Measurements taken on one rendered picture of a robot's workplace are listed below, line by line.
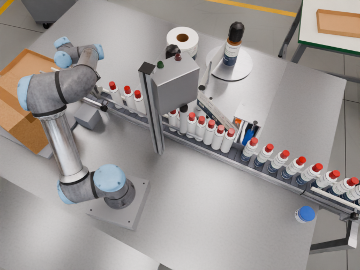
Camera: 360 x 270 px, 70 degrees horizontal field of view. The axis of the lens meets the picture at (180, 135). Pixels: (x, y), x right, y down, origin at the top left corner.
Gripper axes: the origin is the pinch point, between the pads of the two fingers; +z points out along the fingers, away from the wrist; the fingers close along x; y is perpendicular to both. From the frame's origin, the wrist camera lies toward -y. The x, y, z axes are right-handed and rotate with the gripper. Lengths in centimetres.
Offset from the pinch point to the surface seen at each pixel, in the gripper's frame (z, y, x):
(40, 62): -19, 14, 59
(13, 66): -25, 3, 72
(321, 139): 66, 41, -106
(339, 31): 52, 138, -105
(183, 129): 13, -7, -57
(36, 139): -2.1, -35.5, 15.3
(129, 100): 5.1, 3.6, -19.4
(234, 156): 46, 5, -69
